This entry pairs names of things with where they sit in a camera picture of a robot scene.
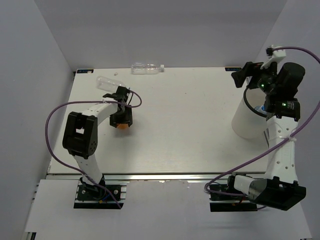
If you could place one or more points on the black logo sticker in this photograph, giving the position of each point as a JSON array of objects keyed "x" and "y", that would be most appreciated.
[
  {"x": 232, "y": 69},
  {"x": 84, "y": 71}
]

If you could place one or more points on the orange juice bottle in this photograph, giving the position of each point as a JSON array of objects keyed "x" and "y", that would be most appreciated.
[{"x": 122, "y": 126}]

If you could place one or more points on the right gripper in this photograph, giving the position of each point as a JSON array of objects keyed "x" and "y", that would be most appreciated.
[{"x": 252, "y": 70}]

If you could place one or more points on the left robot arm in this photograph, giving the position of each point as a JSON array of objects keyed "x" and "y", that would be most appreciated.
[{"x": 80, "y": 137}]

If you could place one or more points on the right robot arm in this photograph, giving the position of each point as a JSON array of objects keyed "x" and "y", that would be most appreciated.
[{"x": 279, "y": 188}]

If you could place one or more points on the clear bottle at back wall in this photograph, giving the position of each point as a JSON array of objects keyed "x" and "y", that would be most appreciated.
[{"x": 147, "y": 69}]

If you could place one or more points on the white bin black rim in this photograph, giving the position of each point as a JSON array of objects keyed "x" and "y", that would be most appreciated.
[{"x": 247, "y": 122}]

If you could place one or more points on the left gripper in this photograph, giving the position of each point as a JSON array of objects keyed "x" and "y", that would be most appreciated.
[{"x": 127, "y": 119}]

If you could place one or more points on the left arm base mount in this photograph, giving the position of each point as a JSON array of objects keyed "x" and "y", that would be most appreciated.
[{"x": 93, "y": 197}]

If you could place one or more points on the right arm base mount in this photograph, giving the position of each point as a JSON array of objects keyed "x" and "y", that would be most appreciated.
[{"x": 224, "y": 198}]

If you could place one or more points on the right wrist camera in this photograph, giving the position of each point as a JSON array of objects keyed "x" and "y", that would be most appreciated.
[{"x": 275, "y": 55}]

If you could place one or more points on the clear bottle near left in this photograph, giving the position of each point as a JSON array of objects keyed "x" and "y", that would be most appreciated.
[{"x": 108, "y": 85}]

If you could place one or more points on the aluminium table rail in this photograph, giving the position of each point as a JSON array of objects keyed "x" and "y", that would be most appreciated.
[{"x": 160, "y": 177}]

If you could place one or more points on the black logo sticker left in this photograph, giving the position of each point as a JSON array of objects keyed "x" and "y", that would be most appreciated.
[{"x": 84, "y": 71}]

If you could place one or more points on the blue label bottle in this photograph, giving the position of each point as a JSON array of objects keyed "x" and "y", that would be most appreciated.
[{"x": 261, "y": 109}]

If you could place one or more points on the black logo sticker right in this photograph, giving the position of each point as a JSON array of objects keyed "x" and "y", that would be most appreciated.
[{"x": 232, "y": 69}]

